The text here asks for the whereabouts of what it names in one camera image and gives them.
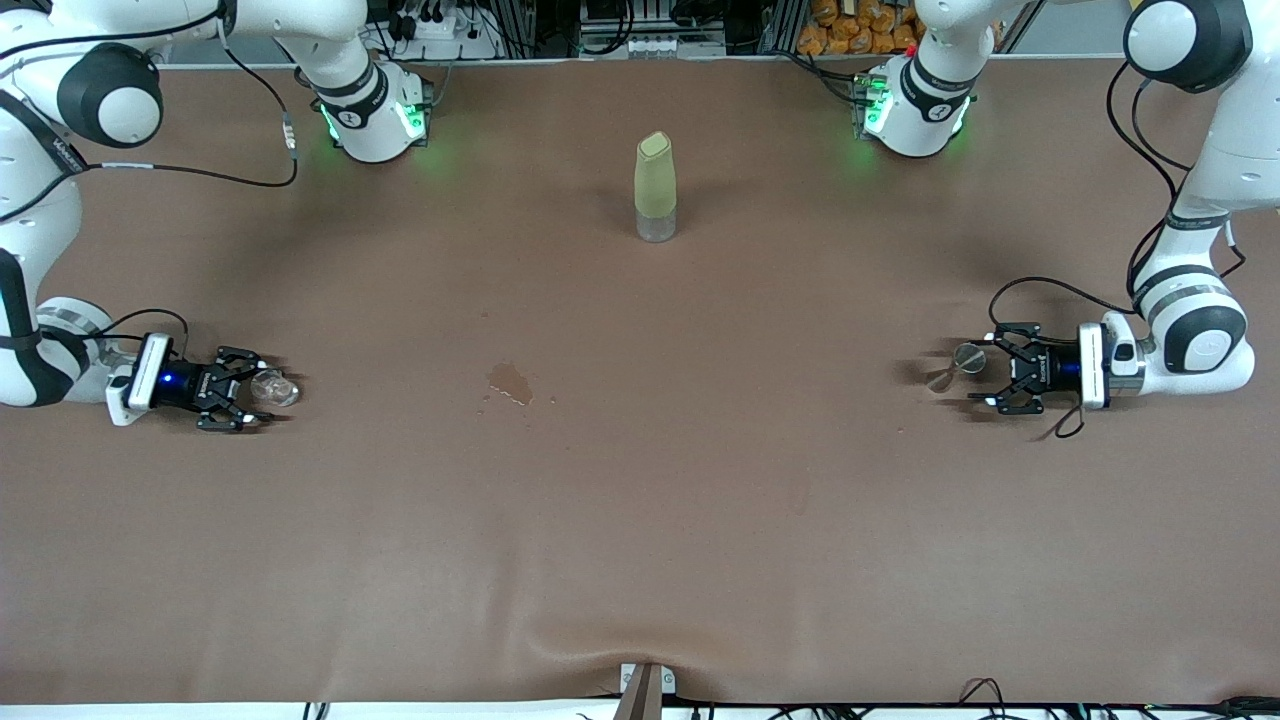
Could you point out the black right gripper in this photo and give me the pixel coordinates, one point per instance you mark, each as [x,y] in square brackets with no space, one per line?
[185,384]

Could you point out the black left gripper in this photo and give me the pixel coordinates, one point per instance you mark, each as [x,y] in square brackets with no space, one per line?
[1056,373]

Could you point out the clear glass cup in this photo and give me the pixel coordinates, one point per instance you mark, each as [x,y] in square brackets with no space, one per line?
[280,390]

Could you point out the steel double jigger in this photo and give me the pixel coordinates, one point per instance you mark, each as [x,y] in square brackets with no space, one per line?
[968,358]

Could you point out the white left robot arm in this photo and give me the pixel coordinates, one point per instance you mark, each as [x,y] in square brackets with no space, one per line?
[1200,340]

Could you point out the dark liquid stain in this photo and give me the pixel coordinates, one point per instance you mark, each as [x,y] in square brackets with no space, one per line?
[510,380]

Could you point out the orange snack packet pile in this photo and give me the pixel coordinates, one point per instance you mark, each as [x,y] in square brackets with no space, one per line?
[850,30]

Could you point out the green bottle with clear base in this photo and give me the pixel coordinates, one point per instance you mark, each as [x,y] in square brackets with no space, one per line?
[655,185]

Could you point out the white power strip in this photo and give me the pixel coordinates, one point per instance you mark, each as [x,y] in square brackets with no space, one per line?
[440,27]

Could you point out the brown table mat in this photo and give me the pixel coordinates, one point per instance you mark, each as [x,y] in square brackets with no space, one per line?
[640,550]

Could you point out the white multi-socket block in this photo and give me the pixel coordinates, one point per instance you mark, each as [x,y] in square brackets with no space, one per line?
[640,46]

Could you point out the grey metal table bracket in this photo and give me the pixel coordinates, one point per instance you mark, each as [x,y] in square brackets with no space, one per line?
[628,680]

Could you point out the brown wooden post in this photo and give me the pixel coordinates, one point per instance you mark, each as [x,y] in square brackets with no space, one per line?
[640,700]

